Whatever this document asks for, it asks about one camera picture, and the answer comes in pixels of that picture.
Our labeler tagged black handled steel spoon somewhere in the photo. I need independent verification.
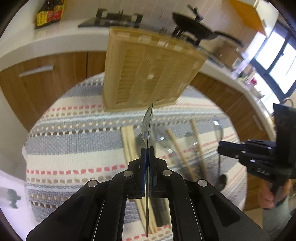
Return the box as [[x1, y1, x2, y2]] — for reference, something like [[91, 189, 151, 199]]
[[213, 116, 227, 191]]

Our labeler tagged steel ladle spoon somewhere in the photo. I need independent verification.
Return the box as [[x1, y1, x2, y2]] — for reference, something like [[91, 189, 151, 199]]
[[135, 126, 174, 156]]

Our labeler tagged right hand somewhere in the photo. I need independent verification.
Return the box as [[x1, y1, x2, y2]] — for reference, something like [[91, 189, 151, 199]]
[[258, 180, 292, 209]]

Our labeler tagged striped woven table mat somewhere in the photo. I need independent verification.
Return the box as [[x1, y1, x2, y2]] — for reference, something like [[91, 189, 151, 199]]
[[21, 72, 248, 241]]

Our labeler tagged beige plastic utensil basket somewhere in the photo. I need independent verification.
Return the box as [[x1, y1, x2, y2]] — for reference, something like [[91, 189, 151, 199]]
[[102, 27, 207, 111]]

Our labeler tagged black wok pan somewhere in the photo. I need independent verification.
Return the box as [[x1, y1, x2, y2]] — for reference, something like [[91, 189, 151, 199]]
[[171, 4, 244, 48]]

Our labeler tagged black gas stove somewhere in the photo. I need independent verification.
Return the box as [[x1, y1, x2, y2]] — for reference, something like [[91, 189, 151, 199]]
[[78, 9, 143, 28]]

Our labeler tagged dark soy sauce bottle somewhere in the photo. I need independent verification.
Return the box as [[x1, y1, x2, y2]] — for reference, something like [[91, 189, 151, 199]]
[[35, 0, 54, 29]]

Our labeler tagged steel drawer handle left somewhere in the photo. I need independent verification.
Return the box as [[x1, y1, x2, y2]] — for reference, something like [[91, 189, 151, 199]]
[[18, 65, 54, 77]]

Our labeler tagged orange wall cabinet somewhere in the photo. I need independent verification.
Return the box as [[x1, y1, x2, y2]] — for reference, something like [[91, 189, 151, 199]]
[[228, 0, 266, 35]]

